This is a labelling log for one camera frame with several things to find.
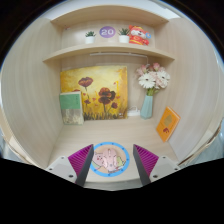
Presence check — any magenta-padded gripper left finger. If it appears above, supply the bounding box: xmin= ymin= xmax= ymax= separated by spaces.
xmin=45 ymin=143 xmax=96 ymax=188

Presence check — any round purple sign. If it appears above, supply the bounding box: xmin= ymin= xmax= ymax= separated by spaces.
xmin=99 ymin=25 xmax=117 ymax=39

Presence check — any round blue-rimmed cartoon mouse pad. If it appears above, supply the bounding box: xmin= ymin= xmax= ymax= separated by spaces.
xmin=89 ymin=141 xmax=131 ymax=178

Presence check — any yellow poppy flower painting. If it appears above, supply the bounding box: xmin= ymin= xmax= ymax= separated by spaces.
xmin=59 ymin=65 xmax=129 ymax=121

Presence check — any green and beige book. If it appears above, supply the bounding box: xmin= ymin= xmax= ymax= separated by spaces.
xmin=59 ymin=91 xmax=85 ymax=126

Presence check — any red and white plush toy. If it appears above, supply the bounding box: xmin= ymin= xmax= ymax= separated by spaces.
xmin=128 ymin=24 xmax=152 ymax=46

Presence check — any pale teal faceted vase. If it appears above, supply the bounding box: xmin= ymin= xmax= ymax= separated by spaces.
xmin=139 ymin=94 xmax=154 ymax=120

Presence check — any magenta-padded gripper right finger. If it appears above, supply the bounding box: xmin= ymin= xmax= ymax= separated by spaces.
xmin=132 ymin=143 xmax=182 ymax=187

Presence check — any white light bar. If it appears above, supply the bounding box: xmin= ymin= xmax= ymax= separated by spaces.
xmin=89 ymin=51 xmax=149 ymax=60

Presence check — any small potted green plant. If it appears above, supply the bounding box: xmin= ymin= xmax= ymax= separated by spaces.
xmin=117 ymin=27 xmax=131 ymax=44
xmin=84 ymin=30 xmax=97 ymax=45

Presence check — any orange book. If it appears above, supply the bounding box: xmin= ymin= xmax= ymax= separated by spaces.
xmin=155 ymin=106 xmax=181 ymax=143

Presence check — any pink and white flower bouquet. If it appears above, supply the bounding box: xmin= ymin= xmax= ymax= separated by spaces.
xmin=135 ymin=62 xmax=171 ymax=97

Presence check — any light wooden shelf board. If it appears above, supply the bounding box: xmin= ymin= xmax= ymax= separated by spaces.
xmin=42 ymin=42 xmax=176 ymax=64

